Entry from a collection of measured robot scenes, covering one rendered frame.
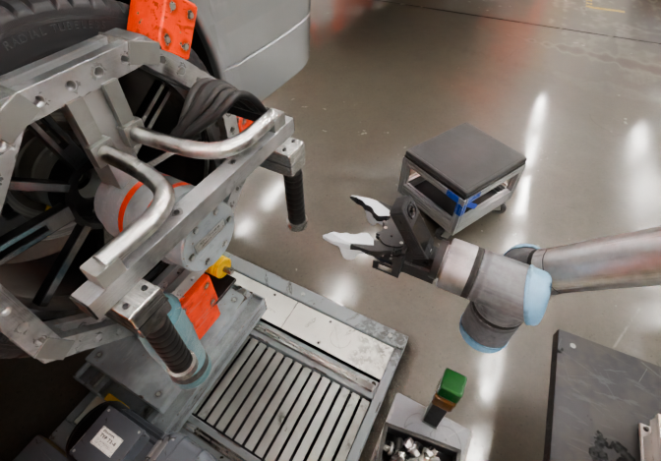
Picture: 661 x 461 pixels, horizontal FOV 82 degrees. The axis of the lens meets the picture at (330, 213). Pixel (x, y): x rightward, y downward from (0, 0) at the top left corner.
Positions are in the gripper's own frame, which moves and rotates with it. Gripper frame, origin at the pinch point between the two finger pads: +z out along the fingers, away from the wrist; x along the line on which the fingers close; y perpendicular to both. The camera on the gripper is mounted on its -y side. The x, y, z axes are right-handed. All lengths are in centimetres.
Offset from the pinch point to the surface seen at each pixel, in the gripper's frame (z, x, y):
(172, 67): 30.5, -2.4, -22.6
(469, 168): -15, 90, 49
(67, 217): 41.0, -25.5, -2.5
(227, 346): 33, -12, 66
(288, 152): 9.2, -1.7, -12.0
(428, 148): 4, 95, 49
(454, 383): -29.1, -12.6, 17.0
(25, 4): 40, -15, -34
